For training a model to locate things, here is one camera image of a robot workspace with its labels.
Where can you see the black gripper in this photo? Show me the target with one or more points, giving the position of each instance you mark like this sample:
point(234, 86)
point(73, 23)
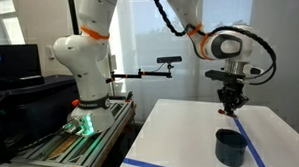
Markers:
point(232, 95)

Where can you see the red capped marker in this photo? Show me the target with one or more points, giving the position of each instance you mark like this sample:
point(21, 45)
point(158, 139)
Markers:
point(220, 111)

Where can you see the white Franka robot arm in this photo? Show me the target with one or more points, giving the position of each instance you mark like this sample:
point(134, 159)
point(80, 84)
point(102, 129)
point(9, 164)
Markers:
point(85, 62)

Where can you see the dark teal cup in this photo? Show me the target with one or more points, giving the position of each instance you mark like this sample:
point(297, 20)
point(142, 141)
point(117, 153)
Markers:
point(231, 152)

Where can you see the long blue tape strip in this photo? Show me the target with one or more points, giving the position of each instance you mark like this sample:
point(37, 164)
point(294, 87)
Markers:
point(250, 146)

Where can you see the short blue tape strip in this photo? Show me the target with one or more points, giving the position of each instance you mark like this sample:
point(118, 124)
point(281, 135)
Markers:
point(149, 165)

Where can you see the black clamp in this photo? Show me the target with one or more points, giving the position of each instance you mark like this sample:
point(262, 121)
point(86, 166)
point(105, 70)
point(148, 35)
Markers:
point(128, 96)

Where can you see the white translucent curtain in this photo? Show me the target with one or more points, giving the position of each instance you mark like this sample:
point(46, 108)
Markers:
point(144, 33)

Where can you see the orange knob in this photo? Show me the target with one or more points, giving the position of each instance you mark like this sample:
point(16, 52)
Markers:
point(75, 102)

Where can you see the black vertical pole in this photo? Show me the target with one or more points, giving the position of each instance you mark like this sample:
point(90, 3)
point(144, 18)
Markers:
point(73, 14)

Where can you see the black cart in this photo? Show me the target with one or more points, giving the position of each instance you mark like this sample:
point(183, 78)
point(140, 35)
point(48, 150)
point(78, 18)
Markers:
point(33, 104)

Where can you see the black computer monitor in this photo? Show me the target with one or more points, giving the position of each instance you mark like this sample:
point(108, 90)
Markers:
point(13, 61)

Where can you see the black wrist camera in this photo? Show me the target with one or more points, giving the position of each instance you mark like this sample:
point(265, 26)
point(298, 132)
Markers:
point(222, 75)

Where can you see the black stereo camera bar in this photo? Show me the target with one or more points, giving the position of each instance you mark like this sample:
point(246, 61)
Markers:
point(169, 59)

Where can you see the white wall switch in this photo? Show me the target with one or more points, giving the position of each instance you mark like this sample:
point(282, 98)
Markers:
point(49, 52)

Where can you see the aluminium rail base frame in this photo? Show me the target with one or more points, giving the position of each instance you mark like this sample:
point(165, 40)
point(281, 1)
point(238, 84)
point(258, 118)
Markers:
point(42, 154)

